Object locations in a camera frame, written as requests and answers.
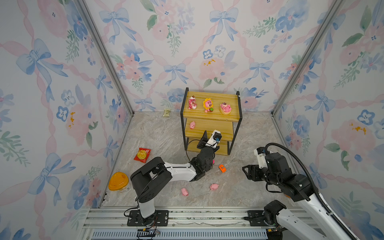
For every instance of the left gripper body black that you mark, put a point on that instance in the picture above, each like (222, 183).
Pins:
(202, 144)

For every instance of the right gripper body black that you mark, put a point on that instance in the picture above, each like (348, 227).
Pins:
(258, 174)

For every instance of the pink bear strawberry hat figure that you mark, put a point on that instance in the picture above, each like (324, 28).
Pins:
(192, 105)

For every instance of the pink bear yellow flower figure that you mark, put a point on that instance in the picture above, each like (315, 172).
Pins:
(208, 105)

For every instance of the pink pig toy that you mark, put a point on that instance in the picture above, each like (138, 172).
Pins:
(214, 187)
(184, 192)

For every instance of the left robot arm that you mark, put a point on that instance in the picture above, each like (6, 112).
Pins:
(151, 178)

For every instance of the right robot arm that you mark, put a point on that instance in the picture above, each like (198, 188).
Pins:
(273, 169)

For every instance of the pink pig on middle shelf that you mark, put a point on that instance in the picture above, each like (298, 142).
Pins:
(192, 125)

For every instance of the orange toy truck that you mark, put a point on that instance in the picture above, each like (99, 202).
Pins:
(222, 168)

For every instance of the red yellow snack packet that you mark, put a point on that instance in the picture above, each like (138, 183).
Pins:
(142, 155)

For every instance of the orange bowl left side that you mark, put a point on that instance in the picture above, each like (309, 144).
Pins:
(118, 182)

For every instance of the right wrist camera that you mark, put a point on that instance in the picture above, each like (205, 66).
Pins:
(260, 154)

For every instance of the wooden shelf black metal frame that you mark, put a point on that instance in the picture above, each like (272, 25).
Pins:
(228, 125)

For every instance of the small green packet by wall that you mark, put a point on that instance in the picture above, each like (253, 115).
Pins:
(166, 112)

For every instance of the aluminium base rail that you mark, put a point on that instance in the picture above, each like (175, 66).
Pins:
(200, 223)

